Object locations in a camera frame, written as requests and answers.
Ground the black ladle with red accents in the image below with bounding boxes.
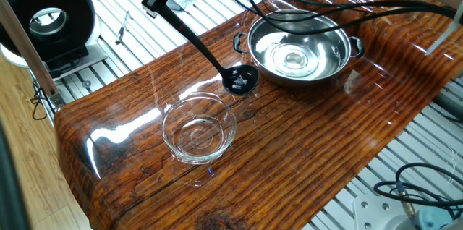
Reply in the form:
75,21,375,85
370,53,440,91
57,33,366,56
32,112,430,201
129,0,260,96

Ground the dark foreground frame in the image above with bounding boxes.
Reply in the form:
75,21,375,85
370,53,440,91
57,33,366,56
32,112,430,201
0,119,30,230

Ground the black base cable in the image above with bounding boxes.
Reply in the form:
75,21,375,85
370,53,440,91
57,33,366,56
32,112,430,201
373,163,463,209

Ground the black ring light on stand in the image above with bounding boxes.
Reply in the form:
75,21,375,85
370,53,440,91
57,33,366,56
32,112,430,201
0,0,109,81

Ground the thin black cable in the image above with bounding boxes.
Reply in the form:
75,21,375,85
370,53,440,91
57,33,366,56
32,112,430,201
30,79,50,121

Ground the small screwdriver tool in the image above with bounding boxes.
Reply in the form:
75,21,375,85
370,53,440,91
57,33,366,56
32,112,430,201
115,10,131,46

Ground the metal cable connector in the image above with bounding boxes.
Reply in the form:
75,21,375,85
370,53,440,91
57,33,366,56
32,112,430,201
397,186,422,229

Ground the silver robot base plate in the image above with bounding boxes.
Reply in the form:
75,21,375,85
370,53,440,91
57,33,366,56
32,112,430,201
352,195,409,230

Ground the steel pan with black handles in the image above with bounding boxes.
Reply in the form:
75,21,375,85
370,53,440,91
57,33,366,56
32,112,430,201
233,9,365,87

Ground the white zip tie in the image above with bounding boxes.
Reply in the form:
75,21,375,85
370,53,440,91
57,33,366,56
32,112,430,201
425,0,463,56

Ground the brown wooden beam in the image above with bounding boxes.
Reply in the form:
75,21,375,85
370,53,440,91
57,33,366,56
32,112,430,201
0,0,66,110

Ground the clear glass bowl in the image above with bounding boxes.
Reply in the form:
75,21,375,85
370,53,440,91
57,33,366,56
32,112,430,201
161,91,238,165

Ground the glossy wood grain table mat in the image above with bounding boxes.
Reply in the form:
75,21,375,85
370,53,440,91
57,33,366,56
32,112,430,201
53,0,463,230

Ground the black gripper cable bundle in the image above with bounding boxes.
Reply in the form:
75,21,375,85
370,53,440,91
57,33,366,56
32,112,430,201
215,0,463,36

